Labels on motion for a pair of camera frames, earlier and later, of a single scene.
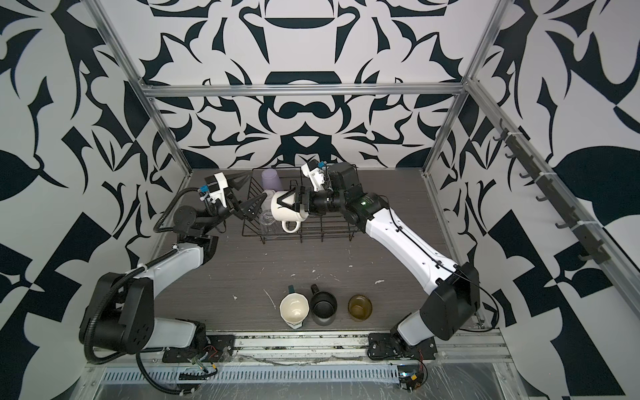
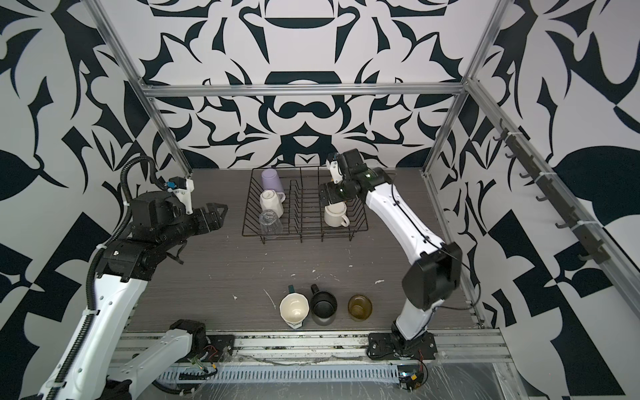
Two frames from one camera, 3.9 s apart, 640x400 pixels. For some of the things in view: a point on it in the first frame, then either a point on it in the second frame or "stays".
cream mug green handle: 294,307 stays
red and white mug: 290,219 to 335,214
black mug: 323,305 stays
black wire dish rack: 268,181 stays
